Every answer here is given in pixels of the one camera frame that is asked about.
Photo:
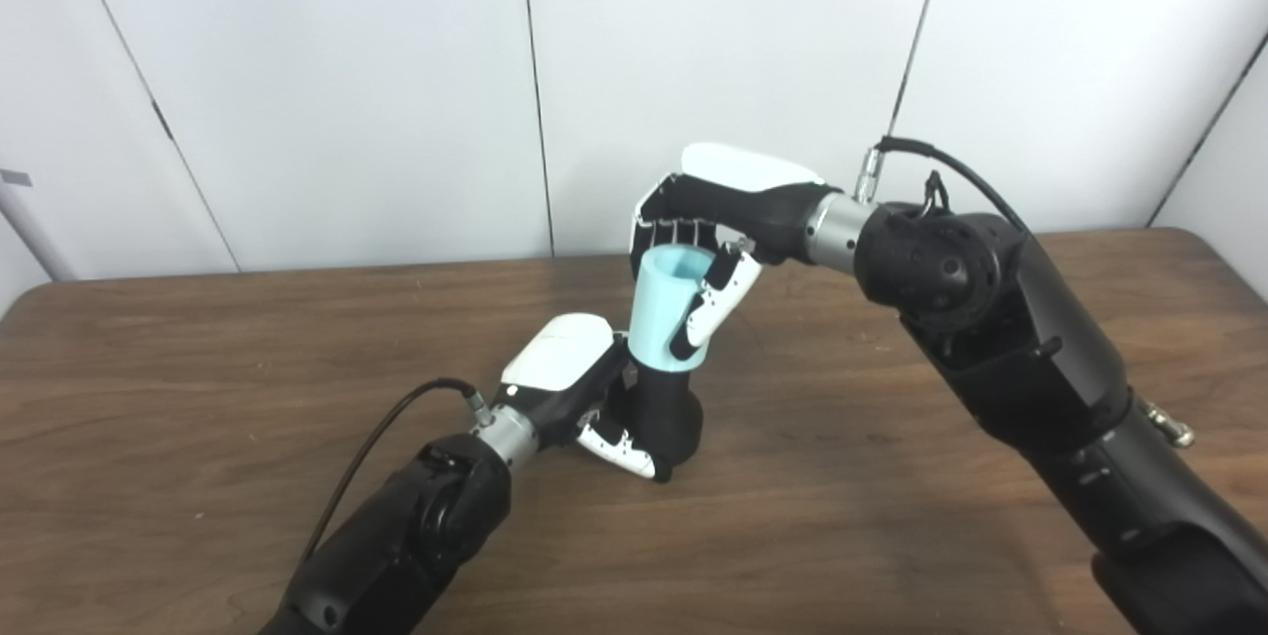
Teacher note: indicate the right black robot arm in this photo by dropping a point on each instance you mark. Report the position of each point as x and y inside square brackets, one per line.
[1030, 348]

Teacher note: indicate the small grey wall label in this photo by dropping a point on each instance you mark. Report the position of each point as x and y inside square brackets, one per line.
[14, 177]

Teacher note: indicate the white wall corner post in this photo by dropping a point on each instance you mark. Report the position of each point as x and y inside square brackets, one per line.
[30, 234]

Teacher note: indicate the black flared nozzle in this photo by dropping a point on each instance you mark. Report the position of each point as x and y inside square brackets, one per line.
[669, 412]

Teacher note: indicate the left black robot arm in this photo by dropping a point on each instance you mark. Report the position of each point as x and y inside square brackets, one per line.
[416, 526]

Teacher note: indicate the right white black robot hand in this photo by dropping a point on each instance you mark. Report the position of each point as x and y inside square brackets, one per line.
[743, 194]

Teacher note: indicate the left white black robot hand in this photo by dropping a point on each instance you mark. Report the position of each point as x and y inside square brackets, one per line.
[555, 358]

